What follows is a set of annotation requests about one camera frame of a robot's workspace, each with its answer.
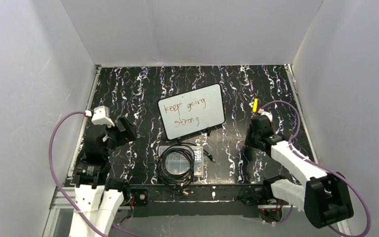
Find small white whiteboard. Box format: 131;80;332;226
157;83;226;140

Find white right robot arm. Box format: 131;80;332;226
245;115;354;229

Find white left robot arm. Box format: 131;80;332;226
69;117;137;237

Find clear plastic parts box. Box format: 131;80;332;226
158;145;205;177

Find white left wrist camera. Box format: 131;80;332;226
91;106;115;127

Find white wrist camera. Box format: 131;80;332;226
257;109;273;120
91;106;115;127

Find coiled black cable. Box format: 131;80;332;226
154;143;216;195

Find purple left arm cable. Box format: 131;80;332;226
48;111;141;237

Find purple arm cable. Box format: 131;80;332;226
260;100;372;237
48;111;141;237

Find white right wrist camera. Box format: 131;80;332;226
257;109;273;120

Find aluminium front rail frame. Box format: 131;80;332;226
49;185;344;210

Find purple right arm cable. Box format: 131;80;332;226
260;100;372;237

